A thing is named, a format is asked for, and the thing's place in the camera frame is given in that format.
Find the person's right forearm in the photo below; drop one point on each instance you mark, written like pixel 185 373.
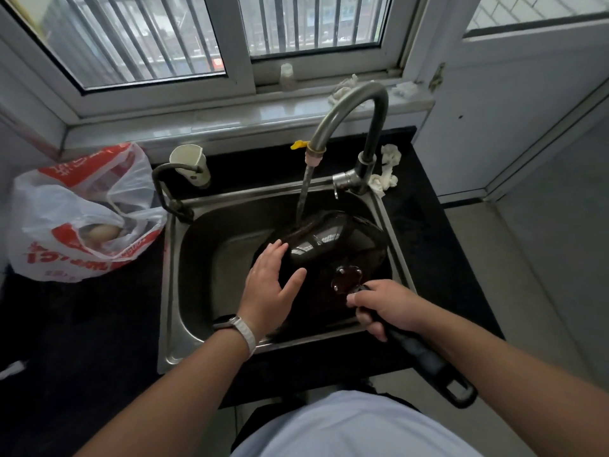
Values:
pixel 514 375

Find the black frying pan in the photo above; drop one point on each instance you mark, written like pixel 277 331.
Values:
pixel 333 242

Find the pale round vegetable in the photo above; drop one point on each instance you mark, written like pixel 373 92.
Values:
pixel 97 233

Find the person's left hand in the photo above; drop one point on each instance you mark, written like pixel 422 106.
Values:
pixel 263 299

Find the white wrist watch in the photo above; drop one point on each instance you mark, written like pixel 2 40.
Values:
pixel 242 330

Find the crumpled white cloth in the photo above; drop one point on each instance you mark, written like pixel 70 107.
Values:
pixel 388 173

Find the person's left thumb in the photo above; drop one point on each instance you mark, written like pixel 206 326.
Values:
pixel 293 285

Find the white door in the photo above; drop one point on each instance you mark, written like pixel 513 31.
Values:
pixel 514 99

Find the white and red plastic bag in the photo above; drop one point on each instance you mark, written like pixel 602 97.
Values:
pixel 57 218

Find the person's right thumb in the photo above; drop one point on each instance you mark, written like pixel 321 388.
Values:
pixel 361 298

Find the small clear bottle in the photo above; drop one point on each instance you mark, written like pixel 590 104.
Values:
pixel 287 77

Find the metal door hinge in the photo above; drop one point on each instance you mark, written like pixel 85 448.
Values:
pixel 437 77

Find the white paper cup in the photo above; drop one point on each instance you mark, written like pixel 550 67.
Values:
pixel 188 156

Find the running water stream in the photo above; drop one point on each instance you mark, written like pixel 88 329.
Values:
pixel 304 195

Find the small white scrap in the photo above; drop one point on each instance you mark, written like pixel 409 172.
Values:
pixel 12 370

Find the tall steel gooseneck faucet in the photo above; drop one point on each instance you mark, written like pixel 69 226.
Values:
pixel 352 102

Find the crumpled white rag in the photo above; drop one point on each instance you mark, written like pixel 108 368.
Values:
pixel 343 88

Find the person's white shirt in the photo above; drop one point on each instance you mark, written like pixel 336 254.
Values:
pixel 361 428

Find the stainless steel sink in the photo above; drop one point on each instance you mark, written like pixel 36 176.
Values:
pixel 209 261

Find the person's right hand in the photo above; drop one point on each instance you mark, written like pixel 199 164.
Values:
pixel 395 304

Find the person's left forearm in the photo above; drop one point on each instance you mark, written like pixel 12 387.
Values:
pixel 171 404

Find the small white rag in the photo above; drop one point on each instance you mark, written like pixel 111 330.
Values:
pixel 405 88

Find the small dark curved faucet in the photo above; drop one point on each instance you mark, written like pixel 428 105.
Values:
pixel 164 185

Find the metal window bars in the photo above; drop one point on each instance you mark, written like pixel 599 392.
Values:
pixel 142 33

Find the white window frame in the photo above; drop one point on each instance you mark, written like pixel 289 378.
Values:
pixel 238 66

